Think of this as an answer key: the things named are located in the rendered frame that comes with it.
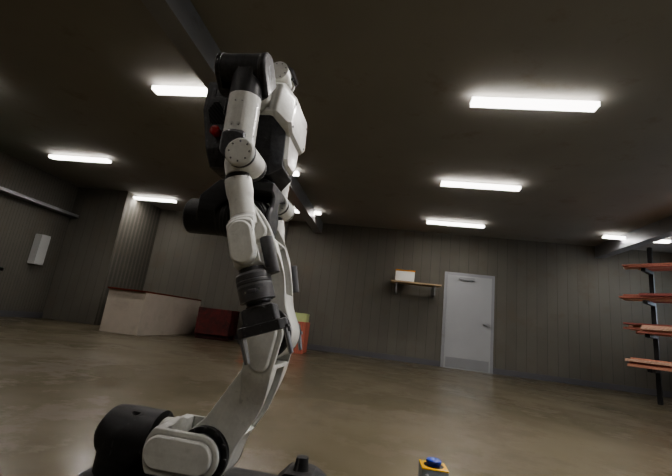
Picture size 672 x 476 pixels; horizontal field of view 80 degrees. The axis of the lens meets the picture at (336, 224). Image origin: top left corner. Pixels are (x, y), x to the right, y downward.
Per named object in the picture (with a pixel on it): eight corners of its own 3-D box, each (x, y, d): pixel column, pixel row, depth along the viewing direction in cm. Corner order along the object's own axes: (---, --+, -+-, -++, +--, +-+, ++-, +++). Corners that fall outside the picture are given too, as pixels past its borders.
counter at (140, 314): (194, 334, 967) (201, 300, 987) (134, 335, 735) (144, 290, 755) (165, 330, 979) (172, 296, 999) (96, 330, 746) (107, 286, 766)
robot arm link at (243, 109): (207, 163, 102) (221, 85, 107) (226, 181, 114) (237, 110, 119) (251, 165, 100) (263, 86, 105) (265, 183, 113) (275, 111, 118)
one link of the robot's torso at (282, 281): (242, 365, 107) (217, 205, 120) (261, 361, 124) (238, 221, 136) (296, 352, 106) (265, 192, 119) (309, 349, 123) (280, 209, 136)
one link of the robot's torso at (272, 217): (177, 228, 122) (189, 174, 126) (196, 237, 134) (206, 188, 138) (264, 236, 118) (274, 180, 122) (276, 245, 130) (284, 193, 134)
